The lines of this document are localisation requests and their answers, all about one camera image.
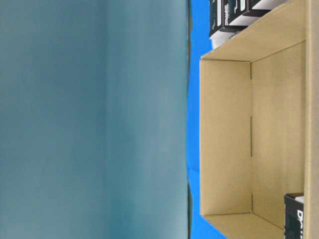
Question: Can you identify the black dynamixel box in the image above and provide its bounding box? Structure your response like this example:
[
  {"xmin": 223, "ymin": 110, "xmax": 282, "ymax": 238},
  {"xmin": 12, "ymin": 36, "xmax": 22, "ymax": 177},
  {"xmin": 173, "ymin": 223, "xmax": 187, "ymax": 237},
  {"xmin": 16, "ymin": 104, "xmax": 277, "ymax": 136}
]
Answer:
[
  {"xmin": 230, "ymin": 0, "xmax": 286, "ymax": 26},
  {"xmin": 209, "ymin": 0, "xmax": 247, "ymax": 40},
  {"xmin": 284, "ymin": 193, "xmax": 304, "ymax": 239}
]

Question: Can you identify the brown cardboard box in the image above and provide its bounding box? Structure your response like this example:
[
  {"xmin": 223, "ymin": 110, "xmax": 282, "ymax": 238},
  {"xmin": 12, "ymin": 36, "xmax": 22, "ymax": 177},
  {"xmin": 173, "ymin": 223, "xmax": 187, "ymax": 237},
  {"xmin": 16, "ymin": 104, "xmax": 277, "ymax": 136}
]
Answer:
[{"xmin": 200, "ymin": 0, "xmax": 319, "ymax": 239}]

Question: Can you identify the black Dynamixel box in tray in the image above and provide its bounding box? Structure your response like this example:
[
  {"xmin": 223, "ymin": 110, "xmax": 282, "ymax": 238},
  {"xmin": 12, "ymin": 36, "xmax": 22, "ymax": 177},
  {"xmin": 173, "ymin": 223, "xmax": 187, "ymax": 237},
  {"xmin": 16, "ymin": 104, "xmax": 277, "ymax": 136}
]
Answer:
[{"xmin": 209, "ymin": 0, "xmax": 247, "ymax": 40}]

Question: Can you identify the blue table cloth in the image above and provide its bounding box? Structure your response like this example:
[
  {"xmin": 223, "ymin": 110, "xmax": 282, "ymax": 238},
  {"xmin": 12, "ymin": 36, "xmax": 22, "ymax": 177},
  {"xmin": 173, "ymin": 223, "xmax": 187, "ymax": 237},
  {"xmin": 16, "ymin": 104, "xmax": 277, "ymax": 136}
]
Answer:
[{"xmin": 186, "ymin": 0, "xmax": 224, "ymax": 239}]

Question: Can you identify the white plastic tray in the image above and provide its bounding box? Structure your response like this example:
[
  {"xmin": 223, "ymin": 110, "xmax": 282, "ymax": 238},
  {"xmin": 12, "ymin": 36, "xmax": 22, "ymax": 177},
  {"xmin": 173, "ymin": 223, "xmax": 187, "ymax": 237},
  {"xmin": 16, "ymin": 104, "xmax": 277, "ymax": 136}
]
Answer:
[{"xmin": 209, "ymin": 31, "xmax": 238, "ymax": 49}]

